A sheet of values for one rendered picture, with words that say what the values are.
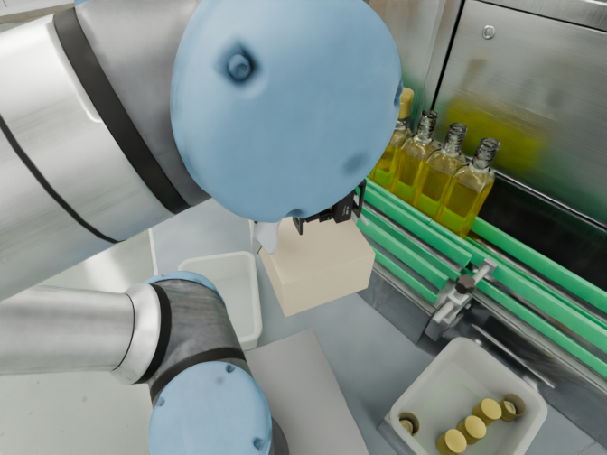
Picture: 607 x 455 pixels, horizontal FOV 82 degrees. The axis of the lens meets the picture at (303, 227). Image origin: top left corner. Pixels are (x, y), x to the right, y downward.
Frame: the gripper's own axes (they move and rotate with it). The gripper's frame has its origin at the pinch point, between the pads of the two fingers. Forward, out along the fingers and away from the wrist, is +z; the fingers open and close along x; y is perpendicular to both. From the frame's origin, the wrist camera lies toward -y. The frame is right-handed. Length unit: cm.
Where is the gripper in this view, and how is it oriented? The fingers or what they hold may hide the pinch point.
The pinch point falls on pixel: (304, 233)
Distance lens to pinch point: 47.9
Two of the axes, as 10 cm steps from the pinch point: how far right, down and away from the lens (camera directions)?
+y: 3.7, 6.8, -6.3
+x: 9.3, -2.7, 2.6
